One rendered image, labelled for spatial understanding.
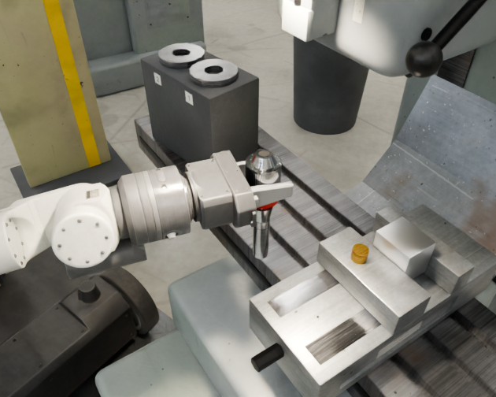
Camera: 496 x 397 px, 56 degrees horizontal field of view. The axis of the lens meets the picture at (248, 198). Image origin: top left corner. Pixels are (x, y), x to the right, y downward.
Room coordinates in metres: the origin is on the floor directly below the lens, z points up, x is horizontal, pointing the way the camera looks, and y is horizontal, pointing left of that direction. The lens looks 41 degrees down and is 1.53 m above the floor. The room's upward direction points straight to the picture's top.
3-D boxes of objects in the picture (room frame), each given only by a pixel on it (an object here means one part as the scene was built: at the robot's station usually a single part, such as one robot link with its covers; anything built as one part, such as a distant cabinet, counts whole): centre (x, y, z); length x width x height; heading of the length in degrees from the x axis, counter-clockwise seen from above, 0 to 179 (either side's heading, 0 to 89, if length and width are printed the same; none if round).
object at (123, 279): (0.76, 0.32, 0.50); 0.20 x 0.05 x 0.20; 51
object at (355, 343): (0.42, -0.19, 0.99); 0.35 x 0.15 x 0.11; 124
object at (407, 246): (0.44, -0.21, 1.04); 0.06 x 0.05 x 0.06; 34
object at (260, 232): (0.48, -0.02, 1.05); 0.03 x 0.03 x 0.11
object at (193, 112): (0.84, 0.10, 1.04); 0.22 x 0.12 x 0.20; 43
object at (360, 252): (0.42, -0.15, 1.06); 0.02 x 0.02 x 0.02
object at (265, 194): (0.45, -0.03, 1.13); 0.06 x 0.02 x 0.03; 110
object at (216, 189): (0.45, 0.07, 1.13); 0.13 x 0.12 x 0.10; 20
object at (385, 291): (0.41, -0.17, 1.03); 0.15 x 0.06 x 0.04; 34
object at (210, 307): (0.53, -0.15, 0.80); 0.50 x 0.35 x 0.12; 124
